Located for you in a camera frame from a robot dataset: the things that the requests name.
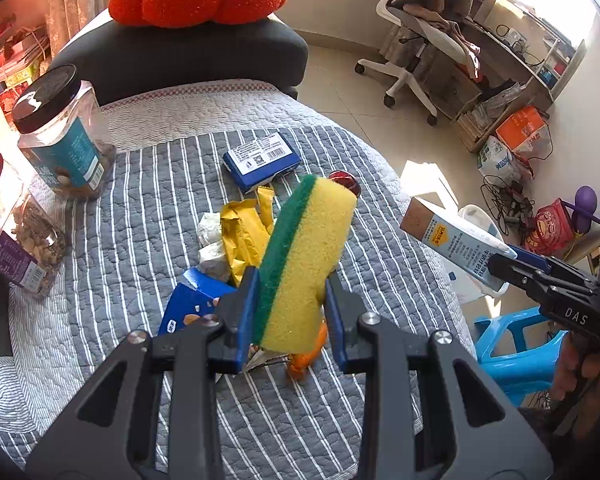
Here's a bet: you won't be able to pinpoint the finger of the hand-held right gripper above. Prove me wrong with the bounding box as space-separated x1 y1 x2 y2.
488 255 556 306
510 245 600 288

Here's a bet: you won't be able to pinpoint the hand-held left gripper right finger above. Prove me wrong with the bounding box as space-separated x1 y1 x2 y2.
325 272 553 480

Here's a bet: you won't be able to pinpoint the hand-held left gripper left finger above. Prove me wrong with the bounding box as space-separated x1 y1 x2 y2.
25 266 261 480

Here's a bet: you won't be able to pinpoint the yellow and green sponge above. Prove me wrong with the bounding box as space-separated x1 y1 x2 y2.
251 174 358 353

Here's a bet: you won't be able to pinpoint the yellow wrapper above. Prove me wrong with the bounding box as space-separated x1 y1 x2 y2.
220 185 278 286

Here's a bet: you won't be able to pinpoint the white blue carton box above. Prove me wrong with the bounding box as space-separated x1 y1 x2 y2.
400 197 518 293

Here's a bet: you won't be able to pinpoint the white plastic trash bin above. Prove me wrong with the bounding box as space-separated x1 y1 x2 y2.
447 204 506 307

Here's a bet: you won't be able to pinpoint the white tissue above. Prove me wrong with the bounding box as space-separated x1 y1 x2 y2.
197 211 224 247
198 241 232 282

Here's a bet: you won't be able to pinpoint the blue box with barcode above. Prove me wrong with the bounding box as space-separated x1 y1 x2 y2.
222 130 303 194

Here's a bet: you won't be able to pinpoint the person's right hand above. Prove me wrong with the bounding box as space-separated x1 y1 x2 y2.
550 335 600 406

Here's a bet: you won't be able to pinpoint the red gift bag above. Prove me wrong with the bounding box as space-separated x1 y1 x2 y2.
522 199 576 256

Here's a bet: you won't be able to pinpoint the orange plastic object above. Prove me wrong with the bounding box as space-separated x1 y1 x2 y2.
287 320 329 381

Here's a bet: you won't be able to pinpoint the torn blue snack box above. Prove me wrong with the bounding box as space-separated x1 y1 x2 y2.
157 267 238 337

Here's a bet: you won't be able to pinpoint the purple dumbbell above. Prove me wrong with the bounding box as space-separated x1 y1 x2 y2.
575 185 600 233

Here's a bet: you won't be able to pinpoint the blue plastic stool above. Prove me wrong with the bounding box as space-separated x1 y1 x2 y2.
472 305 571 408

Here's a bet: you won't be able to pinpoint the white and green bag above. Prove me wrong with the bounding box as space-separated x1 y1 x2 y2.
477 135 523 186

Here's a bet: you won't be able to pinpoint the grey striped quilt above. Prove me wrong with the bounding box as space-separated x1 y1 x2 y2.
0 80 476 480

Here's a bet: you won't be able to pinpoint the red round lid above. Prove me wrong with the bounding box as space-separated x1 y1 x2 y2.
327 170 362 197

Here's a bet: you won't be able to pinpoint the orange cardboard box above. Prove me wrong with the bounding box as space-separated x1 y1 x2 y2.
495 105 552 161

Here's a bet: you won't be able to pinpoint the stack of papers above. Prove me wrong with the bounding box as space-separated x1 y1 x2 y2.
457 80 523 153

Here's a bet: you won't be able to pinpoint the white office chair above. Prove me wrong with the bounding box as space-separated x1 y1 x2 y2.
355 0 481 127

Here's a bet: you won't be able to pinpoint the nut jar with teal label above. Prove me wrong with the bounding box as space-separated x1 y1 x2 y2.
11 64 117 202

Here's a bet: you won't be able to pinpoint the nut jar with purple label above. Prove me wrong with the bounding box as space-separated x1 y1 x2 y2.
0 140 68 301

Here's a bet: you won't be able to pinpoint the pink clothes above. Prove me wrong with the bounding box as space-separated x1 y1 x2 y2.
427 12 483 81

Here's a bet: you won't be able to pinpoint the dark grey sofa cushion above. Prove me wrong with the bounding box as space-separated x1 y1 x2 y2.
50 15 309 107

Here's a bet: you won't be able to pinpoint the white storage shelf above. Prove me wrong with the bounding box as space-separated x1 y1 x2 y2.
0 10 51 111

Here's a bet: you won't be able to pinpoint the beige lace curtain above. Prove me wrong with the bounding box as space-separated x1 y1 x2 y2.
45 0 106 56

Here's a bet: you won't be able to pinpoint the black cable tangle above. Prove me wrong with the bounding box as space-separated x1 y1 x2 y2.
480 175 536 233

